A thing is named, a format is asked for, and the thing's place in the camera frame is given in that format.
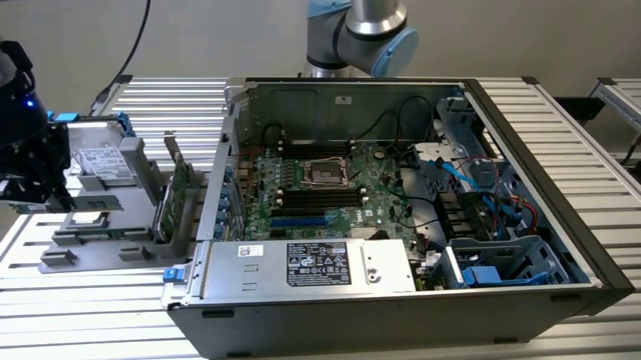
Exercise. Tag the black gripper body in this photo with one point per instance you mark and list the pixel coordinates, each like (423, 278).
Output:
(20, 123)

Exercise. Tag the green RAM stick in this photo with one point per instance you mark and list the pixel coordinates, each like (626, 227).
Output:
(97, 203)

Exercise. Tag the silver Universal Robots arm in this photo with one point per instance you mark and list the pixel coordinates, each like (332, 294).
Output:
(360, 33)

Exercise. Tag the black RAM slot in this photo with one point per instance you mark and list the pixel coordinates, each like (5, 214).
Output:
(315, 155)
(320, 204)
(320, 199)
(320, 195)
(315, 147)
(320, 191)
(315, 151)
(315, 143)

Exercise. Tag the silver hard disk blue caddy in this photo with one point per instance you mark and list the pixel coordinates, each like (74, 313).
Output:
(100, 153)

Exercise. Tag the silver CPU chip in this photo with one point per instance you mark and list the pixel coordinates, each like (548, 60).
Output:
(88, 219)

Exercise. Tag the grey parts rack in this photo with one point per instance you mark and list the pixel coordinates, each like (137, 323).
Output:
(124, 225)

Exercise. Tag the green graphics card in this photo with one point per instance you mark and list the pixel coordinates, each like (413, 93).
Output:
(174, 198)

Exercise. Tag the blue case latch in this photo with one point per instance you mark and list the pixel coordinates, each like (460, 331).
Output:
(176, 273)

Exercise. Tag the white barcode sticker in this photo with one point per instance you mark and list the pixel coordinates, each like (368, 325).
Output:
(249, 249)

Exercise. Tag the silver power supply unit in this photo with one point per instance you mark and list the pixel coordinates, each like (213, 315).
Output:
(240, 270)

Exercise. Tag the black expansion slot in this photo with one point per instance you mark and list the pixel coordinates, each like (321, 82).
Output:
(297, 213)
(295, 234)

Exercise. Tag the blue expansion slot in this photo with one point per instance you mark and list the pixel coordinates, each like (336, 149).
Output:
(297, 222)

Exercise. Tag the metal CPU socket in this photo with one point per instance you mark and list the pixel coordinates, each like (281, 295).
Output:
(324, 171)

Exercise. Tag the black power supply label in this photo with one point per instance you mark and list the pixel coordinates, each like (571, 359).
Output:
(317, 264)

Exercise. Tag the silver coin battery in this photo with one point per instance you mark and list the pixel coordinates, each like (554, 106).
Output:
(379, 153)

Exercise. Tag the green motherboard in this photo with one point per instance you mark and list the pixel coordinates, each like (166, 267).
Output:
(380, 187)

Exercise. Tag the silver chipset heat sink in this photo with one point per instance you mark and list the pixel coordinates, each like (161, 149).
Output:
(371, 233)

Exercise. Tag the black open PC case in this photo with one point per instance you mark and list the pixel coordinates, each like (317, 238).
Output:
(349, 322)

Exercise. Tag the grey metal drive cage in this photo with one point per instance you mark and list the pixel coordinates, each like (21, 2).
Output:
(458, 123)

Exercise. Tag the blue disk bay latch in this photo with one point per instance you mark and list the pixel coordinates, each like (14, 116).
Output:
(480, 276)

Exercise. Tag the grey disk bay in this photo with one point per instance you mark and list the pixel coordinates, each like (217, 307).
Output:
(520, 258)

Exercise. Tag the metal slat side table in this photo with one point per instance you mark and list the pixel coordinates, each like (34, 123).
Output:
(623, 97)

